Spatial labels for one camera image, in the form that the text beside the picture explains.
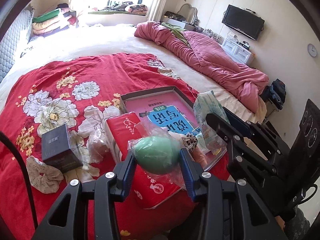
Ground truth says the person's right forearm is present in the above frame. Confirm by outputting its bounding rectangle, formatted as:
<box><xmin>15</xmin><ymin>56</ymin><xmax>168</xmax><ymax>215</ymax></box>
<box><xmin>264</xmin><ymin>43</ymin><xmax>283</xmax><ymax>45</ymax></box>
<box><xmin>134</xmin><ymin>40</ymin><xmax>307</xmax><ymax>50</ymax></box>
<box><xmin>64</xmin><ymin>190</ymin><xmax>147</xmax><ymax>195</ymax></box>
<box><xmin>275</xmin><ymin>206</ymin><xmax>318</xmax><ymax>240</ymax></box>

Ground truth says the cream curtain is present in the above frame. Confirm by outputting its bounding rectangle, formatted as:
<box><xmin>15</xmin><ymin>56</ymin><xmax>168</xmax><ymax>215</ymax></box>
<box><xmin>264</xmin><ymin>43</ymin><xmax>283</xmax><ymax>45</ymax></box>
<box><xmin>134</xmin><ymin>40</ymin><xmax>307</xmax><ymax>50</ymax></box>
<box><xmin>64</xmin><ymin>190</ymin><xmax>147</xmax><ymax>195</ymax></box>
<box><xmin>68</xmin><ymin>0</ymin><xmax>94</xmax><ymax>27</ymax></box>
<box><xmin>147</xmin><ymin>0</ymin><xmax>172</xmax><ymax>27</ymax></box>

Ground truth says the red floral blanket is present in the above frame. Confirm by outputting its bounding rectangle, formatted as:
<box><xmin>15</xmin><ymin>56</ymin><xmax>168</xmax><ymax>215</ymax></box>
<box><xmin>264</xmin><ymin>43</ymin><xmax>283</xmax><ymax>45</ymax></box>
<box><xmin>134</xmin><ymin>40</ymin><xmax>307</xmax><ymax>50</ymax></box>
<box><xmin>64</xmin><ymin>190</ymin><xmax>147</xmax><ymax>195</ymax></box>
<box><xmin>0</xmin><ymin>52</ymin><xmax>230</xmax><ymax>240</ymax></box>

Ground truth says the white cabinet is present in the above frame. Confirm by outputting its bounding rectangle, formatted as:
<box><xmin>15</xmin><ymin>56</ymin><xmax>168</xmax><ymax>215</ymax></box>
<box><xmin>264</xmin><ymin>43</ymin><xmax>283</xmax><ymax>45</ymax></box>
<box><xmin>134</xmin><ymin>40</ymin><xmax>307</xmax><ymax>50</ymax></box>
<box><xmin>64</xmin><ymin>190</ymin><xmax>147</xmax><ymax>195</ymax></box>
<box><xmin>221</xmin><ymin>36</ymin><xmax>255</xmax><ymax>64</ymax></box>

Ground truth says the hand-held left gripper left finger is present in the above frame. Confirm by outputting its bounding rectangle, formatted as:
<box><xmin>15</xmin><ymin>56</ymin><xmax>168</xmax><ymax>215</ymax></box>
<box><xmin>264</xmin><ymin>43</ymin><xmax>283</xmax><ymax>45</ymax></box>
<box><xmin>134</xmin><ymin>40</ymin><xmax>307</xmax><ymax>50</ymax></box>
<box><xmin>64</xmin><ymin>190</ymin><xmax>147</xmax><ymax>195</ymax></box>
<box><xmin>31</xmin><ymin>151</ymin><xmax>137</xmax><ymax>240</ymax></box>

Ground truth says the red cardboard box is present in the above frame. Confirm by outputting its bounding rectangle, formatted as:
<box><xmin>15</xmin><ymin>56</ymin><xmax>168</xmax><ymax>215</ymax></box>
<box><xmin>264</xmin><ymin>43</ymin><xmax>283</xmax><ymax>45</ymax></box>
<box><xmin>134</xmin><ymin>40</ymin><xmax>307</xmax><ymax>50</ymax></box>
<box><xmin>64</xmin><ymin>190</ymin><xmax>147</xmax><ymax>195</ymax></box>
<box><xmin>104</xmin><ymin>112</ymin><xmax>185</xmax><ymax>210</ymax></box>

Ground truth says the yellow folded blanket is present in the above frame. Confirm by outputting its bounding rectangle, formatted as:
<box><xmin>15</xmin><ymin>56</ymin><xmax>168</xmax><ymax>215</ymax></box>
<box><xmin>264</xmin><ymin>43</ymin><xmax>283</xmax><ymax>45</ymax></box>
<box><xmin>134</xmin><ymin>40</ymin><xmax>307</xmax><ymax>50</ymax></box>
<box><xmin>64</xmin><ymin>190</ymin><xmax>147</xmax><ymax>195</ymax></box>
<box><xmin>32</xmin><ymin>20</ymin><xmax>65</xmax><ymax>30</ymax></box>

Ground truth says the black cable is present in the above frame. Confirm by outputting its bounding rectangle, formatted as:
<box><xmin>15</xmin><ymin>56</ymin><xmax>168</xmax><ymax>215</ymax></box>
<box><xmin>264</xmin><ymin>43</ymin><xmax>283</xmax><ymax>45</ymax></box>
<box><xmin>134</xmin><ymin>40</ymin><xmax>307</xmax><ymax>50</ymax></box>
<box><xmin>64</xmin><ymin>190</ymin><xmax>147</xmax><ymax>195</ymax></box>
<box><xmin>0</xmin><ymin>131</ymin><xmax>38</xmax><ymax>230</ymax></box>

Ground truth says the pink and blue book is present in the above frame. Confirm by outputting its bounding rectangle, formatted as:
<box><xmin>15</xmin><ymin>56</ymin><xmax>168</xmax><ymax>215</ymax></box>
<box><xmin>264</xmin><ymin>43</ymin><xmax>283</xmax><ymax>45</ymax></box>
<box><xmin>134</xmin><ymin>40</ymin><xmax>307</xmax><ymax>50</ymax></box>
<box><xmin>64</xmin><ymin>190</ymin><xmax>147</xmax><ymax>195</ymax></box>
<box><xmin>124</xmin><ymin>91</ymin><xmax>227</xmax><ymax>170</ymax></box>

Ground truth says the pink quilt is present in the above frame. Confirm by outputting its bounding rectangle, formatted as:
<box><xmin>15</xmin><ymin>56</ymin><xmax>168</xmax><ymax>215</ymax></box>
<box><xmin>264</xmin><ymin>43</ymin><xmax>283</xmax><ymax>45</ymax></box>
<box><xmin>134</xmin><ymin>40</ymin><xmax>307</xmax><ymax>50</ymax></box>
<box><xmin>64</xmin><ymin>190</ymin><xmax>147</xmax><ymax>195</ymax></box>
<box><xmin>134</xmin><ymin>21</ymin><xmax>269</xmax><ymax>113</ymax></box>

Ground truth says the dark blue square box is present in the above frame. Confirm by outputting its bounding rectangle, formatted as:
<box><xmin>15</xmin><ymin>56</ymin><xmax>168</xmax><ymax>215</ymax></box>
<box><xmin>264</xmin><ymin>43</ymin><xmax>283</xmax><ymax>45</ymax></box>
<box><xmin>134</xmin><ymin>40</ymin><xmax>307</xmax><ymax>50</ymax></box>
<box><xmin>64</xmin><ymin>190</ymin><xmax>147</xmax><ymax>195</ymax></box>
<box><xmin>41</xmin><ymin>123</ymin><xmax>84</xmax><ymax>173</ymax></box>

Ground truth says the pile of clothes on sill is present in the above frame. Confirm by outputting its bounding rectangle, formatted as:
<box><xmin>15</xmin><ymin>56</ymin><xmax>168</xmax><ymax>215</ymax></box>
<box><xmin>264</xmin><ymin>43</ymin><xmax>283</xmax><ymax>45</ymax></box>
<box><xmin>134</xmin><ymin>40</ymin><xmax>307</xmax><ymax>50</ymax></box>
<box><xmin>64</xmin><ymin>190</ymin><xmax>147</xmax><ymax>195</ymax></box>
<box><xmin>104</xmin><ymin>1</ymin><xmax>148</xmax><ymax>14</ymax></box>

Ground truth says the shallow grey cardboard box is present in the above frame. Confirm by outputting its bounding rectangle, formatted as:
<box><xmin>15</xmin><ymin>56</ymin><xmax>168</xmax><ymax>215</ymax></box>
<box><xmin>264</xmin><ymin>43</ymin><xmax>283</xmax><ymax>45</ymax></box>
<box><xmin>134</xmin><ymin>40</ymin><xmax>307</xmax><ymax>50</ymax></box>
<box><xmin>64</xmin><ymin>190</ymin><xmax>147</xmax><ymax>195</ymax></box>
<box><xmin>119</xmin><ymin>86</ymin><xmax>229</xmax><ymax>172</ymax></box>

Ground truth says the green patterned tissue pack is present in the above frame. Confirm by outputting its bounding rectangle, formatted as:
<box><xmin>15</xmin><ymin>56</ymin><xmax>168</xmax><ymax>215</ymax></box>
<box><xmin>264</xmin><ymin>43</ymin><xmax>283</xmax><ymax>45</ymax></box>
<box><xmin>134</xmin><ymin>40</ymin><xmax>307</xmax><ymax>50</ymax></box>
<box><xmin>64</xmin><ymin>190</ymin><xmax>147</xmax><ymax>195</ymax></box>
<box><xmin>193</xmin><ymin>91</ymin><xmax>230</xmax><ymax>150</ymax></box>

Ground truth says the leopard print cloth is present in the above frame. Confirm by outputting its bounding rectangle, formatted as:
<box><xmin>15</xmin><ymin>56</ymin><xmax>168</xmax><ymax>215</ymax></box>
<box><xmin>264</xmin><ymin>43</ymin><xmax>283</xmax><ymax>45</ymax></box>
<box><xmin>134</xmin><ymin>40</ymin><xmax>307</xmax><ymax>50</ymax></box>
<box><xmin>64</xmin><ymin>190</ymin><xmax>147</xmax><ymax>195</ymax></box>
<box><xmin>181</xmin><ymin>134</ymin><xmax>198</xmax><ymax>153</ymax></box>

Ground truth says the green cloth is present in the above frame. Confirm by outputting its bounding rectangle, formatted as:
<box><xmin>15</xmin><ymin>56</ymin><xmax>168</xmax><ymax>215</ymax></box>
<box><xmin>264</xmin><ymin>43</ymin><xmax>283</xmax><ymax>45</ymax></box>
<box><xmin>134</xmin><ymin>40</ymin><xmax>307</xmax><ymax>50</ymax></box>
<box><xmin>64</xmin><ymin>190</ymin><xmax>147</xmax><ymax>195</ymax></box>
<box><xmin>161</xmin><ymin>22</ymin><xmax>193</xmax><ymax>46</ymax></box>

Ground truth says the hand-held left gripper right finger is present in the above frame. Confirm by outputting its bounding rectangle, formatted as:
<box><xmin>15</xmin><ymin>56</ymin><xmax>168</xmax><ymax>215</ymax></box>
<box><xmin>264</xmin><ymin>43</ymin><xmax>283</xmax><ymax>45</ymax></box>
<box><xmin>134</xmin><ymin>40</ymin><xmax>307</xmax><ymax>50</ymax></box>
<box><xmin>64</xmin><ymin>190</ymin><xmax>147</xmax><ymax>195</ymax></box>
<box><xmin>179</xmin><ymin>148</ymin><xmax>288</xmax><ymax>240</ymax></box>

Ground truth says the grey quilted headboard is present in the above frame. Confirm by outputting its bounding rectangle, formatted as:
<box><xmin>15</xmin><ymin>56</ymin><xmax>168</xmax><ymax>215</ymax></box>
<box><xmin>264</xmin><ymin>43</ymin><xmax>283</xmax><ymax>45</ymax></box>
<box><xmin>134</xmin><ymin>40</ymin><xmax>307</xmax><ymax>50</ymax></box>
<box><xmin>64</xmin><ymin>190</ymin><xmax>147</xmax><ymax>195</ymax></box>
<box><xmin>0</xmin><ymin>6</ymin><xmax>34</xmax><ymax>83</ymax></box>

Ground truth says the green folded blanket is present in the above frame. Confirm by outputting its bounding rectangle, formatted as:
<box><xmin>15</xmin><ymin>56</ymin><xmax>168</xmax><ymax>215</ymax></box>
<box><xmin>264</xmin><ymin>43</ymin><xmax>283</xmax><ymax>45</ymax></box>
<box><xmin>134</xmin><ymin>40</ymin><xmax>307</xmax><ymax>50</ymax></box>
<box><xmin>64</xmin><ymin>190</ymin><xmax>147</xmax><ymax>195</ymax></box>
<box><xmin>32</xmin><ymin>9</ymin><xmax>62</xmax><ymax>23</ymax></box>

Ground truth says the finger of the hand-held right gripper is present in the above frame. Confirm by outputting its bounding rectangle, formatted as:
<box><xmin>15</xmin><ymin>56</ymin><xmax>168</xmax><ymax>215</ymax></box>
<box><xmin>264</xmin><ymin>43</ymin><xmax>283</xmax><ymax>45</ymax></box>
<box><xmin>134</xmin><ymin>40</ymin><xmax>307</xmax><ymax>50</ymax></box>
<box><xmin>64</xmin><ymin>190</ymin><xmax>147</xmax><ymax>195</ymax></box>
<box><xmin>206</xmin><ymin>107</ymin><xmax>253</xmax><ymax>140</ymax></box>
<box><xmin>226</xmin><ymin>136</ymin><xmax>278</xmax><ymax>180</ymax></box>

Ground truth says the vanity mirror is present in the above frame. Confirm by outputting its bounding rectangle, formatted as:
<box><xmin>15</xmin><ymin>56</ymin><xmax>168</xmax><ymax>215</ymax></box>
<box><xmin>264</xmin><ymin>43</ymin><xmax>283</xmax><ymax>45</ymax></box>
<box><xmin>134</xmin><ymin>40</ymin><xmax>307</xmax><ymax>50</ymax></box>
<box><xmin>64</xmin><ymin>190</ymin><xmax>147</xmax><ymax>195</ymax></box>
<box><xmin>179</xmin><ymin>3</ymin><xmax>199</xmax><ymax>23</ymax></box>

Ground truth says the floral fabric scrunchie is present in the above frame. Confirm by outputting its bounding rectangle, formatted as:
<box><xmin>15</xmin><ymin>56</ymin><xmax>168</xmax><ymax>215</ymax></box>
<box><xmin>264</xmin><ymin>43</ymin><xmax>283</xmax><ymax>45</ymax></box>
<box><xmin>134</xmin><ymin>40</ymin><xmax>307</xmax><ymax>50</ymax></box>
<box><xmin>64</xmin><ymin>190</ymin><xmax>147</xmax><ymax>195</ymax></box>
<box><xmin>26</xmin><ymin>156</ymin><xmax>65</xmax><ymax>194</ymax></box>

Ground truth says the dark bag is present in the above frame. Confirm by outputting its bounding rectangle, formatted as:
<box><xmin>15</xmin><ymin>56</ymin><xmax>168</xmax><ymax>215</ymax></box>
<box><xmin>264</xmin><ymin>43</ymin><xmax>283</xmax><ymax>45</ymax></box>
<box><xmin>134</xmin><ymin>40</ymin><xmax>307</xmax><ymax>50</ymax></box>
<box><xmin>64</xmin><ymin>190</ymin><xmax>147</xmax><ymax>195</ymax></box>
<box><xmin>261</xmin><ymin>79</ymin><xmax>287</xmax><ymax>110</ymax></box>

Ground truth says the black television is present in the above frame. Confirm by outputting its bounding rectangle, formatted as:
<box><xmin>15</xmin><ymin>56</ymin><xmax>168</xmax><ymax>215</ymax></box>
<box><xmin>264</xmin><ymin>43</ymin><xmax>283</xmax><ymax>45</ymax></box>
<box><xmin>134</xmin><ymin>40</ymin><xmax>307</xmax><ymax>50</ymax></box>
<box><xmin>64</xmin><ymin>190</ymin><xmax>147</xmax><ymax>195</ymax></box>
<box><xmin>222</xmin><ymin>4</ymin><xmax>265</xmax><ymax>41</ymax></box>

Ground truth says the bed with cream sheet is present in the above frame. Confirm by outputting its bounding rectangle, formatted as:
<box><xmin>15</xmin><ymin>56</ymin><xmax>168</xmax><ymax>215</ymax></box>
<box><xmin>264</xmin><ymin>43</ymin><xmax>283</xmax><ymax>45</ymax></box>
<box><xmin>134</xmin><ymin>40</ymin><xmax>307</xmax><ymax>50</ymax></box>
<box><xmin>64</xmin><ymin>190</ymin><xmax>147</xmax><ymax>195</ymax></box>
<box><xmin>0</xmin><ymin>24</ymin><xmax>269</xmax><ymax>240</ymax></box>

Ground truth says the clear plastic bag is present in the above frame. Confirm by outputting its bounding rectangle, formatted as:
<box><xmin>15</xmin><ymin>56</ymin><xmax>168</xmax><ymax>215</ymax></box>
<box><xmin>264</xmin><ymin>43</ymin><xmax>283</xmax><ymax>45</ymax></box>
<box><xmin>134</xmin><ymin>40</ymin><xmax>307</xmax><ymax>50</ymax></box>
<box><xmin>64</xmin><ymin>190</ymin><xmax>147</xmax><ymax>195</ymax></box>
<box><xmin>86</xmin><ymin>125</ymin><xmax>110</xmax><ymax>163</ymax></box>

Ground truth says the green egg sponge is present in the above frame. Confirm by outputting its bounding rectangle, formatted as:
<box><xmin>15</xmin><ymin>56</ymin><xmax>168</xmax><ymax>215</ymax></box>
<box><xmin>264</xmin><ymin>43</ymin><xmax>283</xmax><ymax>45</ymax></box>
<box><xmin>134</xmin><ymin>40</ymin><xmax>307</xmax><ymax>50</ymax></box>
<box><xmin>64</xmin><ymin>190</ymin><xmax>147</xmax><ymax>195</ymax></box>
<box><xmin>127</xmin><ymin>127</ymin><xmax>190</xmax><ymax>188</ymax></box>

